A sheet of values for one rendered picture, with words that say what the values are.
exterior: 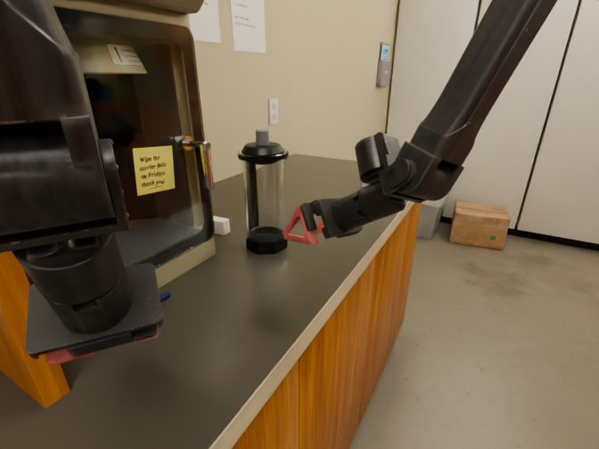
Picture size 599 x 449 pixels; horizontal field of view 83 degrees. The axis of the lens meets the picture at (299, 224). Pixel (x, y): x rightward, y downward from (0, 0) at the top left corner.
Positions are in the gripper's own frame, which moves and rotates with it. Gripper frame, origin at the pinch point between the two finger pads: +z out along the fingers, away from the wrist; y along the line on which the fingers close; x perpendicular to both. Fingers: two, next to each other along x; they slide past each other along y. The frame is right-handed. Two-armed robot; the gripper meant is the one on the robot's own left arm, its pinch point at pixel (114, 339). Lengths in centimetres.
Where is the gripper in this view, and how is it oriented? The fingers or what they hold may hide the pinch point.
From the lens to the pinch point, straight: 43.9
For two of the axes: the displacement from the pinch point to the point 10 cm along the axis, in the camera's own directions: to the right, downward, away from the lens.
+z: -2.4, 6.2, 7.5
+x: 3.6, 7.7, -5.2
